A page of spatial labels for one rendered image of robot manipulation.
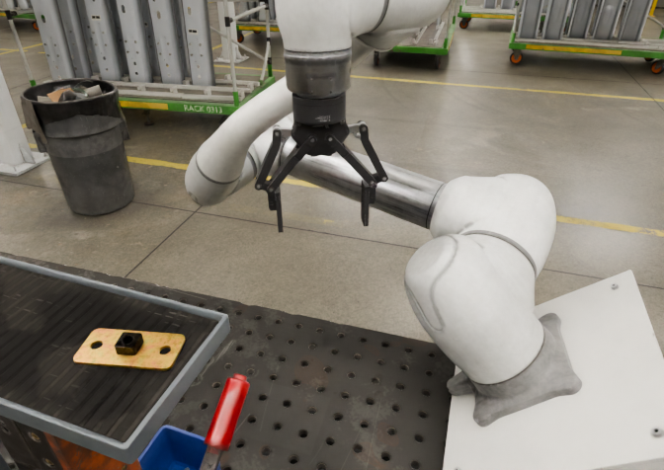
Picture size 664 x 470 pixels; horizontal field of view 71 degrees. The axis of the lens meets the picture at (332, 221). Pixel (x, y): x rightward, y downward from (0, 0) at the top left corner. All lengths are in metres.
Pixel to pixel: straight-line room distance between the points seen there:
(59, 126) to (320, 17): 2.41
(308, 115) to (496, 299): 0.39
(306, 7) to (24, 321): 0.44
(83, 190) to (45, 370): 2.65
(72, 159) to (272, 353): 2.17
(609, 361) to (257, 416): 0.60
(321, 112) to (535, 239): 0.43
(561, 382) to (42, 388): 0.68
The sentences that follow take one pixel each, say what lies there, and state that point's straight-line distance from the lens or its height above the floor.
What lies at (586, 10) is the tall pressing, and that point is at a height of 0.63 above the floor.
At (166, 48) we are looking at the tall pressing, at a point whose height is 0.61.
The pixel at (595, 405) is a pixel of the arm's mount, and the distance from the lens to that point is 0.80.
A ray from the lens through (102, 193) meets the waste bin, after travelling 3.08.
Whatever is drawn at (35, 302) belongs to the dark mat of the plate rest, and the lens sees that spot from 0.53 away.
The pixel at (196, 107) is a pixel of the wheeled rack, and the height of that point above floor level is 0.25.
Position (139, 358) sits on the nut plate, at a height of 1.16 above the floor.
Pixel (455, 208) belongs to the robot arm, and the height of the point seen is 1.03.
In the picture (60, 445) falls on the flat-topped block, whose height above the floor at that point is 1.05.
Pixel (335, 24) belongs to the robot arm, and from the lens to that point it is 0.61.
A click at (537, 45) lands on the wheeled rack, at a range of 6.70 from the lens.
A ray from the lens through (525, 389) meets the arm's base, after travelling 0.83.
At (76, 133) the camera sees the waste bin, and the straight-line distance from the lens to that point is 2.90.
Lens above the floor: 1.46
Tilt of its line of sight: 32 degrees down
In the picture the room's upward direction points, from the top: straight up
